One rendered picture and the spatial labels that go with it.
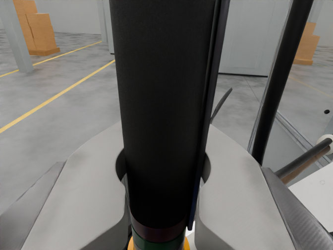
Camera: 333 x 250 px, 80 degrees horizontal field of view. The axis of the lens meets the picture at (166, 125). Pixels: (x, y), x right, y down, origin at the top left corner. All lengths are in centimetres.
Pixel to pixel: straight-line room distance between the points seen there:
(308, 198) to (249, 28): 526
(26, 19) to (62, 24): 641
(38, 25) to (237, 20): 599
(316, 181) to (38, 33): 819
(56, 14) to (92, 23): 216
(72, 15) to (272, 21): 1118
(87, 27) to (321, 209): 1369
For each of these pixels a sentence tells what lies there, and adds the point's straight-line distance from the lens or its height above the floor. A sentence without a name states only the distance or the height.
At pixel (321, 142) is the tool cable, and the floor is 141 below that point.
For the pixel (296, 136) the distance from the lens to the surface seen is 127.
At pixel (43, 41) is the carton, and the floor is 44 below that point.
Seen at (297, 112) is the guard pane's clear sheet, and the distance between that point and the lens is 130.
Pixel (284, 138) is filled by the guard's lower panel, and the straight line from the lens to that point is 138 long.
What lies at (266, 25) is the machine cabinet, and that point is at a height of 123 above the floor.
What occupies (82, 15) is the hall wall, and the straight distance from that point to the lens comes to 1392.
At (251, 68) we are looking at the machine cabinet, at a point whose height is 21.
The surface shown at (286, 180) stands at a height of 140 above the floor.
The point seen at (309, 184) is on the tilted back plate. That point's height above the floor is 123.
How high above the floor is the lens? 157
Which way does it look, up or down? 31 degrees down
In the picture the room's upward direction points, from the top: 2 degrees clockwise
